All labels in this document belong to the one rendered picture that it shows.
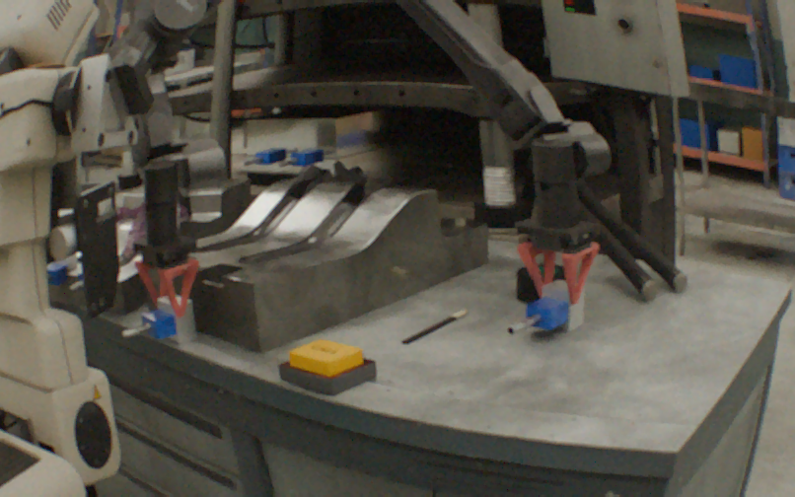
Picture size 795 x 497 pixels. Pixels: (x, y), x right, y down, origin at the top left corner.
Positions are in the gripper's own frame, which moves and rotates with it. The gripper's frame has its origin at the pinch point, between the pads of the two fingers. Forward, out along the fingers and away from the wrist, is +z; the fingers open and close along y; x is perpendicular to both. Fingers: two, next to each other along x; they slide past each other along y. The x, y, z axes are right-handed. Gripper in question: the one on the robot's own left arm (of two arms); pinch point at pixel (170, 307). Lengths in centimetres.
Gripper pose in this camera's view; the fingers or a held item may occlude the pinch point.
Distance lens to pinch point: 140.1
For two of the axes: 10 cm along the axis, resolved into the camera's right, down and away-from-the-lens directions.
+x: -6.8, 2.0, -7.1
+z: 0.5, 9.7, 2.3
